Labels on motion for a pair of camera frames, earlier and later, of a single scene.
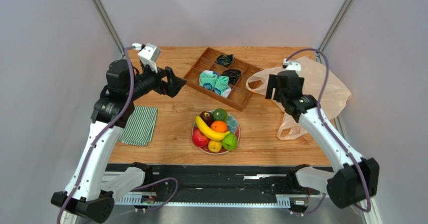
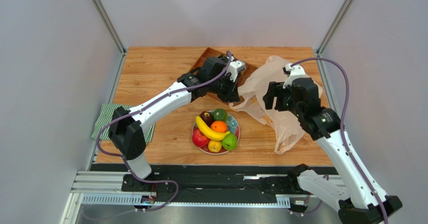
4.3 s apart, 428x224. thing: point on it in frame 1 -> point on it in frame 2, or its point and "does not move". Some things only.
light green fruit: [229, 141] does not move
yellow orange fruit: [214, 146] does not move
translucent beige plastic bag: [314, 75] -> [288, 131]
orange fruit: [219, 126] does not move
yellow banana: [211, 135] does not move
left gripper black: [172, 87] -> [232, 95]
